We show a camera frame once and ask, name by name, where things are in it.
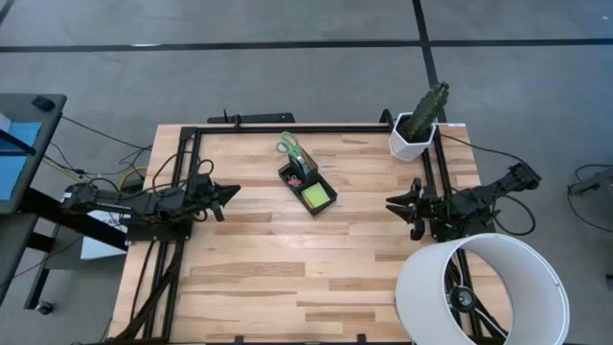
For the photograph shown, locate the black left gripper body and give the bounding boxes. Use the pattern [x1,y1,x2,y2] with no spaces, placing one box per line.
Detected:
[189,172,219,217]

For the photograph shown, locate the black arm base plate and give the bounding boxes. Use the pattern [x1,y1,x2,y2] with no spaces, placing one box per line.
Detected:
[119,203,195,243]
[428,200,502,243]

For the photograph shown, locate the black lamp stand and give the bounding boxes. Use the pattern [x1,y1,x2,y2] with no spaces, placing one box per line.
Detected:
[443,248,511,344]

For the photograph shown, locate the black aluminium table frame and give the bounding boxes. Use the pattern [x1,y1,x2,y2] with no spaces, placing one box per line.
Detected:
[114,122,509,345]

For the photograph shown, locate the black mesh desk organizer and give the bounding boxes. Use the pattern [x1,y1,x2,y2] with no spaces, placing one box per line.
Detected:
[277,147,339,218]

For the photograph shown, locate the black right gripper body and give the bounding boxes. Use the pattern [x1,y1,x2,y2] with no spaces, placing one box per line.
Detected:
[420,186,454,231]

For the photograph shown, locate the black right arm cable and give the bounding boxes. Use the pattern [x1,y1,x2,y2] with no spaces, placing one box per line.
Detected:
[438,133,537,237]

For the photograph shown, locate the green handled scissors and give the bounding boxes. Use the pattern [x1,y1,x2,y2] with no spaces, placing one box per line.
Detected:
[275,131,312,176]

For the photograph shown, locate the black power strip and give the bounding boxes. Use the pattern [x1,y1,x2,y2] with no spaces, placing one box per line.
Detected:
[206,112,296,125]

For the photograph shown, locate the yellow cable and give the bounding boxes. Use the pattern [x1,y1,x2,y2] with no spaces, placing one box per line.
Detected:
[114,166,149,200]

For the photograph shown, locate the blue screen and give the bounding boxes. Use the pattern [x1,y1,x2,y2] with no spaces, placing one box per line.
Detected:
[0,112,44,202]

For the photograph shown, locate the white paper sheet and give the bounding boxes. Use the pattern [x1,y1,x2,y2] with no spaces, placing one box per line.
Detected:
[79,209,140,261]

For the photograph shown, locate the white plant pot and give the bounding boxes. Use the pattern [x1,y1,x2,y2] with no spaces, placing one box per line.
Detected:
[388,112,438,163]

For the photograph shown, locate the white lamp shade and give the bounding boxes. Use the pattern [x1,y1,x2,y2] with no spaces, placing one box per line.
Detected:
[395,233,571,345]

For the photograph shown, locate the black desk leg frame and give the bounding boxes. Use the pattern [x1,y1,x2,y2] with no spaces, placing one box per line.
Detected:
[0,186,128,311]

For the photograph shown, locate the green cactus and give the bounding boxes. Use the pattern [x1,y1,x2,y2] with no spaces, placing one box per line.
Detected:
[406,80,451,143]

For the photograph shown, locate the grey side desk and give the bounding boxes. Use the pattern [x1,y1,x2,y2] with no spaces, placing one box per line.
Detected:
[0,93,68,217]

